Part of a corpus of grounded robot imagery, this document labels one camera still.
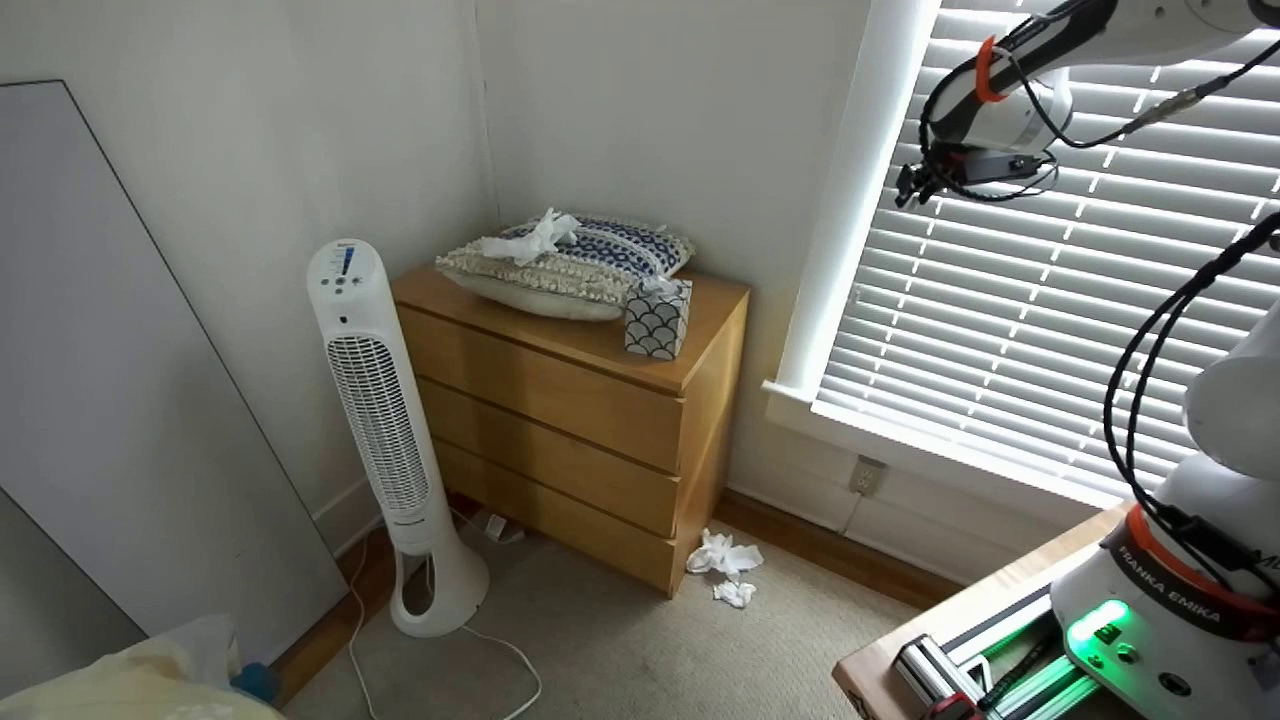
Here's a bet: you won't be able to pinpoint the white tower fan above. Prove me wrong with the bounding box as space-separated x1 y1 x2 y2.
308 237 489 634

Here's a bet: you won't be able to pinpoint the wooden three-drawer dresser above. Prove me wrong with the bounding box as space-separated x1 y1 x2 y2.
395 266 749 597

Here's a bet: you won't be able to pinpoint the crumpled white tissue on floor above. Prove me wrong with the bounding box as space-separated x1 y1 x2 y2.
684 527 765 613

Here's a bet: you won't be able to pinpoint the white leaning board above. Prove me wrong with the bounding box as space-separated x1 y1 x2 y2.
0 80 344 658

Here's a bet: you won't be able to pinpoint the white fan power cord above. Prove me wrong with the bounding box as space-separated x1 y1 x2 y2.
344 583 548 720

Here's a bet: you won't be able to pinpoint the crumpled white cloth on pillow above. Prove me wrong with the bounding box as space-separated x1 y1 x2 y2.
477 206 581 262

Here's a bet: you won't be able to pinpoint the white window blinds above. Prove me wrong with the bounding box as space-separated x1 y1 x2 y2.
817 0 1280 493

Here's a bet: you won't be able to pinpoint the wooden robot mounting table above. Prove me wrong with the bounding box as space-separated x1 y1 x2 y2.
832 500 1136 720

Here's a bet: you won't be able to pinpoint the white wall outlet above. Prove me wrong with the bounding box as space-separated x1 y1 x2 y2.
848 455 886 497

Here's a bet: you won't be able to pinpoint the blue patterned pillow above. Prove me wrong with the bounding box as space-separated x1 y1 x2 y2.
435 216 694 320

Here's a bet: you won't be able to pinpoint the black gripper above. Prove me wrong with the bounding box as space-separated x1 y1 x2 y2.
896 145 1057 206

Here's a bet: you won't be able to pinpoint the patterned tissue box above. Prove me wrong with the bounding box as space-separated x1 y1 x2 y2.
622 279 693 358

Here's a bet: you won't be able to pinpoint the bed with yellowish bedding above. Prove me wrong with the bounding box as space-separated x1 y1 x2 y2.
0 615 283 720

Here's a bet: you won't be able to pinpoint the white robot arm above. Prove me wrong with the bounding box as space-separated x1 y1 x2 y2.
896 0 1280 720

